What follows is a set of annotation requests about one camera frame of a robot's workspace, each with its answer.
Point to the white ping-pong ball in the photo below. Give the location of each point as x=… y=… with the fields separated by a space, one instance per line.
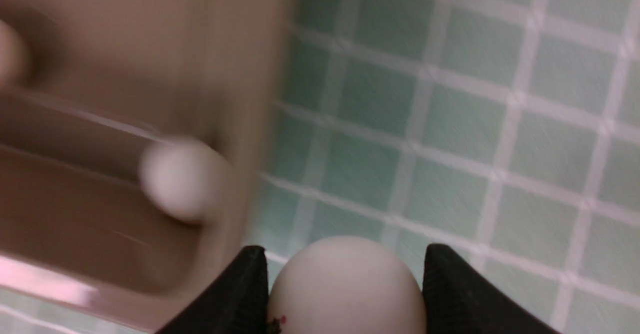
x=183 y=177
x=345 y=285

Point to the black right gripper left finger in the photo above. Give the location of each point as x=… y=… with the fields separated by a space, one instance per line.
x=235 y=303

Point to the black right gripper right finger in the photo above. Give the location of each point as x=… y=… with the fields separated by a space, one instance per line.
x=459 y=300

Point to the olive green plastic bin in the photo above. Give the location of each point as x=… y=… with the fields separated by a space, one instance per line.
x=107 y=78

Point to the green checkered tablecloth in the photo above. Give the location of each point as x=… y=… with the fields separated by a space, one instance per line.
x=507 y=129

